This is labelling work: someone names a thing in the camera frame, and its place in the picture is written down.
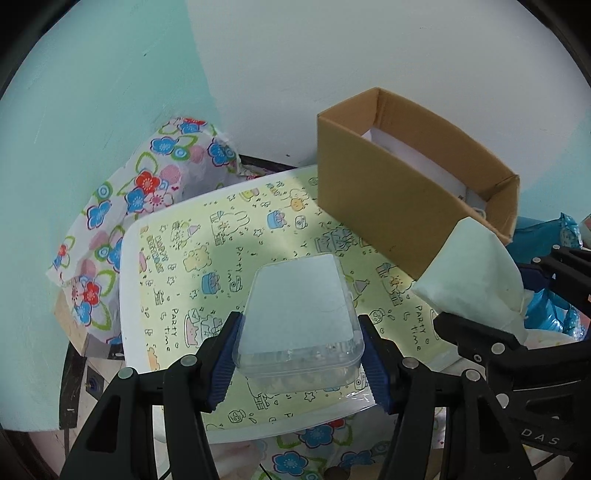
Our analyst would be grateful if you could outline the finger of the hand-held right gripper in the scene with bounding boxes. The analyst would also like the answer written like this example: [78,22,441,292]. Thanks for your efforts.
[433,311,528,371]
[519,246,591,298]

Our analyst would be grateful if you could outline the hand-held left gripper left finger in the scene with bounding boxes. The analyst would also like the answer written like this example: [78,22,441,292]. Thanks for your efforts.
[60,311,245,480]

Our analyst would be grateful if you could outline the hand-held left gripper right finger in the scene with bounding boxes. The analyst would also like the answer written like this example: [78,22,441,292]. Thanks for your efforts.
[358,314,539,480]

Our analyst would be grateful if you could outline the clear plastic box white lid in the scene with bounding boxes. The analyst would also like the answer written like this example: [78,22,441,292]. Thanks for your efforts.
[232,253,363,398]

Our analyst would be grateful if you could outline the brown cardboard box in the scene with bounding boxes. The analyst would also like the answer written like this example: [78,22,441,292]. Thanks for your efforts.
[317,87,521,281]

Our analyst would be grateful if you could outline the blue plastic bag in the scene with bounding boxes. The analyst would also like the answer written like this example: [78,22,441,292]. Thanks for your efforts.
[505,212,591,342]

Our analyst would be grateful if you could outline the yellow cartoon printed mat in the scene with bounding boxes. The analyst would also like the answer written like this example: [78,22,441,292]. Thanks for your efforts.
[136,165,458,428]

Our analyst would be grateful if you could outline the yellow party-time wrapping sheet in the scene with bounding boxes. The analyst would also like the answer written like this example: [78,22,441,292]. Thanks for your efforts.
[119,164,462,444]

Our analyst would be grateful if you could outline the light wooden board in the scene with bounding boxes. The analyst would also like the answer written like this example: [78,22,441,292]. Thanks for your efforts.
[53,291,88,356]

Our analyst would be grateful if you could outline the white paper sheet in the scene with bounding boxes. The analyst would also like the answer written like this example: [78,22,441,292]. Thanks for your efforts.
[360,128,490,208]

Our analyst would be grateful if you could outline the floral printed cloth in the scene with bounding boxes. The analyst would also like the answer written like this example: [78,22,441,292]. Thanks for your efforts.
[45,116,444,480]

